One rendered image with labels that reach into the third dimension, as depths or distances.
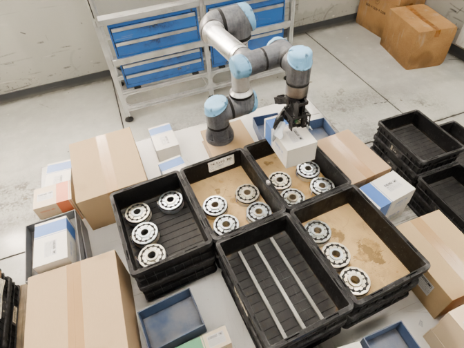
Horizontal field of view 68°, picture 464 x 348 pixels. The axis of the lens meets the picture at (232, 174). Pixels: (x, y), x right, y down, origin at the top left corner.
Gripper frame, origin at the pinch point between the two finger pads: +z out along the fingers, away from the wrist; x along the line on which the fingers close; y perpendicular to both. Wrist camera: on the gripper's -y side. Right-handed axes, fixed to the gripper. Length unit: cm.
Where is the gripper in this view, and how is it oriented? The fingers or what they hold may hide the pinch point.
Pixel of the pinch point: (289, 134)
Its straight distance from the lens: 132.5
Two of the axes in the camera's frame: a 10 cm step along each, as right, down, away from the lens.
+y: 3.5, 6.8, -6.5
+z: 0.5, 6.7, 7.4
